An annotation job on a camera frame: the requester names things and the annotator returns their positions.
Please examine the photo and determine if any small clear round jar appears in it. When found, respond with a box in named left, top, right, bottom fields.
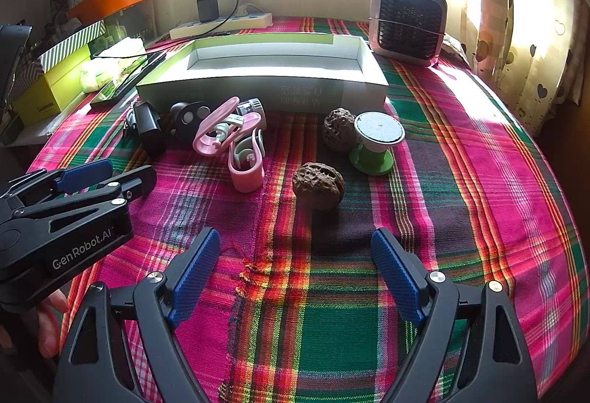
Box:
left=235, top=98, right=267, bottom=131

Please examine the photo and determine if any black charger adapter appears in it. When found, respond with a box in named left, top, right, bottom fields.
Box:
left=197, top=0, right=219, bottom=22

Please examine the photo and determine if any small desktop fan heater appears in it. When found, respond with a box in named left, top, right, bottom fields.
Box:
left=369, top=0, right=448, bottom=67

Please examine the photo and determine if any white green round stand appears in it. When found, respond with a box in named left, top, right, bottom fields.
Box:
left=349, top=111, right=405, bottom=176

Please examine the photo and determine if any black rectangular power bank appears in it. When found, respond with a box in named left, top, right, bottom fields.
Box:
left=133, top=100, right=166, bottom=158

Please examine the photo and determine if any heart pattern curtain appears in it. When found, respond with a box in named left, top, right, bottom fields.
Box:
left=469, top=0, right=589, bottom=135

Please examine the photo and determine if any black charger cable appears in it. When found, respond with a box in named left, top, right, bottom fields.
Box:
left=91, top=0, right=242, bottom=61

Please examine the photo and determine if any striped gift box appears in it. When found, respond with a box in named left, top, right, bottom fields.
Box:
left=11, top=21, right=106, bottom=98

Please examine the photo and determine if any white green open box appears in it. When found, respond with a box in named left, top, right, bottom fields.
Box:
left=136, top=32, right=388, bottom=114

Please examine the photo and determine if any black round two-button device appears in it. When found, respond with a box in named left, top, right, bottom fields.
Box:
left=170, top=100, right=211, bottom=143

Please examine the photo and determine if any pink cable clip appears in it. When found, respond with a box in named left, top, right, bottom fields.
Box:
left=228, top=128, right=266, bottom=193
left=192, top=97, right=261, bottom=156

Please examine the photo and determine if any pink cable clip back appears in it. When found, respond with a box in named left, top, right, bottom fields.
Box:
left=192, top=97, right=261, bottom=156

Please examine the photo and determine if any person's left hand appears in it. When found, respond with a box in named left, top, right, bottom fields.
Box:
left=37, top=289, right=69, bottom=359

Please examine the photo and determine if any yellow green box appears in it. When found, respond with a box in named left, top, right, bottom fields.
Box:
left=12, top=45, right=90, bottom=127

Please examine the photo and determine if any pink cable clip front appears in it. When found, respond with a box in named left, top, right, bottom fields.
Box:
left=228, top=128, right=266, bottom=193

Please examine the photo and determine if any brown walnut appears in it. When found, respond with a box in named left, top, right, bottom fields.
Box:
left=322, top=107, right=359, bottom=152
left=292, top=162, right=346, bottom=211

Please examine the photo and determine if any white power strip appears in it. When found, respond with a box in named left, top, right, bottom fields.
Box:
left=169, top=13, right=273, bottom=39

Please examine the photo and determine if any green tissue pack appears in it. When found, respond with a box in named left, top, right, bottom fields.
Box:
left=80, top=37, right=146, bottom=93

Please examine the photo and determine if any black smartphone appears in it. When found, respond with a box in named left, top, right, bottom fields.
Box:
left=90, top=51, right=166, bottom=110

